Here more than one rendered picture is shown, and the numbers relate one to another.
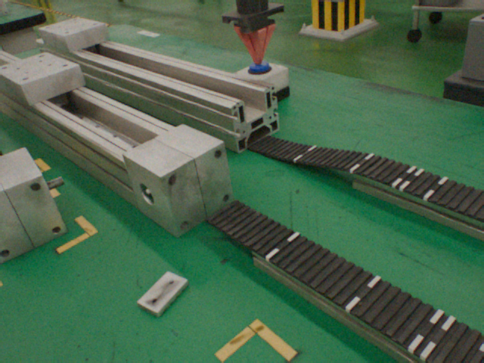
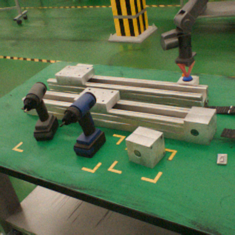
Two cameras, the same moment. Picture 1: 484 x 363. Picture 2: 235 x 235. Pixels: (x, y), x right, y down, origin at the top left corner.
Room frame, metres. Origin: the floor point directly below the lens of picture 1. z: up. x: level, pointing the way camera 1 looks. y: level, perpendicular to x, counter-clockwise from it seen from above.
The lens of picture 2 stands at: (-0.47, 0.67, 1.59)
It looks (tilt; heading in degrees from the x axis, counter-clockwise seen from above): 32 degrees down; 344
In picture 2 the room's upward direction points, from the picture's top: 12 degrees counter-clockwise
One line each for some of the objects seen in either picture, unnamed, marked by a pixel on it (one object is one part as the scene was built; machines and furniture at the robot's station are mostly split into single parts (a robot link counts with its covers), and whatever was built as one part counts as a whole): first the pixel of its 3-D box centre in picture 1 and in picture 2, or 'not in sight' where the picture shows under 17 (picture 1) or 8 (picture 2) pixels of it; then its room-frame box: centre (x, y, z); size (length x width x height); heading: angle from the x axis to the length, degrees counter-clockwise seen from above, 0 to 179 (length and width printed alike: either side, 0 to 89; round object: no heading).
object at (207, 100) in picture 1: (131, 75); (120, 90); (0.96, 0.21, 0.82); 0.80 x 0.10 x 0.09; 38
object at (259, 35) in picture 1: (260, 37); (187, 66); (0.83, -0.08, 0.90); 0.07 x 0.07 x 0.09; 38
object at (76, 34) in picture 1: (76, 39); (75, 77); (1.16, 0.36, 0.87); 0.16 x 0.11 x 0.07; 38
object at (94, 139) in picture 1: (50, 107); (99, 111); (0.84, 0.36, 0.82); 0.80 x 0.10 x 0.09; 38
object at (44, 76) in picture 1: (41, 83); (97, 102); (0.84, 0.36, 0.87); 0.16 x 0.11 x 0.07; 38
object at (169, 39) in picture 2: not in sight; (175, 33); (0.82, -0.03, 1.07); 0.12 x 0.09 x 0.12; 84
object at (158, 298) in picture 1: (163, 293); (222, 159); (0.33, 0.10, 0.78); 0.05 x 0.03 x 0.01; 142
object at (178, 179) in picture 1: (187, 174); (201, 124); (0.50, 0.07, 0.83); 0.12 x 0.09 x 0.10; 128
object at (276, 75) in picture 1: (258, 85); (187, 85); (0.82, -0.06, 0.81); 0.10 x 0.08 x 0.06; 128
